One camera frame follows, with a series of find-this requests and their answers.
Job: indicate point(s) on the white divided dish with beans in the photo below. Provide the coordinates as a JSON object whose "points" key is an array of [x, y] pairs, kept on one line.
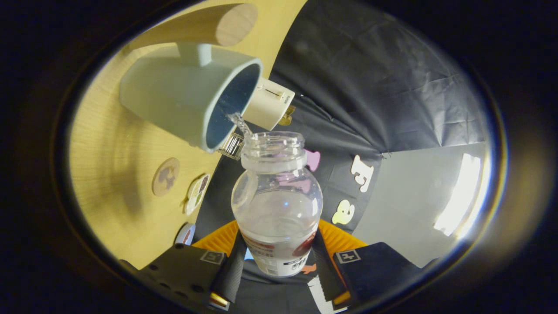
{"points": [[197, 194]]}

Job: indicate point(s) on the brown toast slice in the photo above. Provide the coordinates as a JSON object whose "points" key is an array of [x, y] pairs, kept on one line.
{"points": [[287, 115]]}

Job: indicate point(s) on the clear plastic juice bottle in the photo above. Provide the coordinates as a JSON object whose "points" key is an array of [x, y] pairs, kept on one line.
{"points": [[277, 213]]}

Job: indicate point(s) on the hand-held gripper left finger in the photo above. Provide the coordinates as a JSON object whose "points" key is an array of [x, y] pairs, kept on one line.
{"points": [[231, 274]]}

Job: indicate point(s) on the light wooden table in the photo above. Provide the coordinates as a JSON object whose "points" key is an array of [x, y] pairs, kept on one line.
{"points": [[113, 174]]}

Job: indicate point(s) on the round wooden coaster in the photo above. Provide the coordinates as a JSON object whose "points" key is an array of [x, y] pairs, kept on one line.
{"points": [[165, 176]]}

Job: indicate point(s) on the white toaster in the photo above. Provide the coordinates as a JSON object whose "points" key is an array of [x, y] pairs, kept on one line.
{"points": [[266, 107]]}

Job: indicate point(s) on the black backdrop cloth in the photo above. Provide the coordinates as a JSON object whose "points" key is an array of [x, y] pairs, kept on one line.
{"points": [[370, 87]]}

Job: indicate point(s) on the light blue plate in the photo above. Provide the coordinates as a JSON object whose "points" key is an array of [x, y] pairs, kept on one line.
{"points": [[183, 234]]}

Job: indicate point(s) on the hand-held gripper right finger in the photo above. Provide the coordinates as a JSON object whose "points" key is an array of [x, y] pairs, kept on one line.
{"points": [[324, 274]]}

